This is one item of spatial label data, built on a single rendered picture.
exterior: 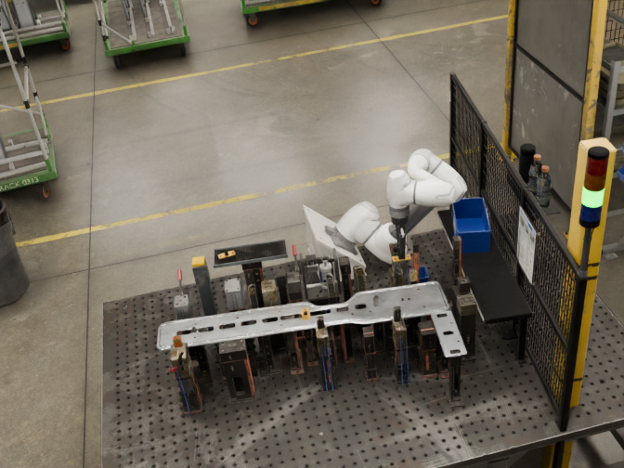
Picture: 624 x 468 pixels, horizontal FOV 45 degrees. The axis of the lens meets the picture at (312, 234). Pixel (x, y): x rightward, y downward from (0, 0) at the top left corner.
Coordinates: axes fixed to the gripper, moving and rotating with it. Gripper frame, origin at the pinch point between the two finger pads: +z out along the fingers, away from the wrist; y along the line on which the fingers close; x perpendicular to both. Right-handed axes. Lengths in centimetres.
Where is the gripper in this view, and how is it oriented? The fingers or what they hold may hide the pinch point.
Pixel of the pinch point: (401, 251)
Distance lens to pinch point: 346.4
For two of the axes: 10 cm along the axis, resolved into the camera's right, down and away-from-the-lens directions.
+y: -1.1, -5.7, 8.2
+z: 1.0, 8.1, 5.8
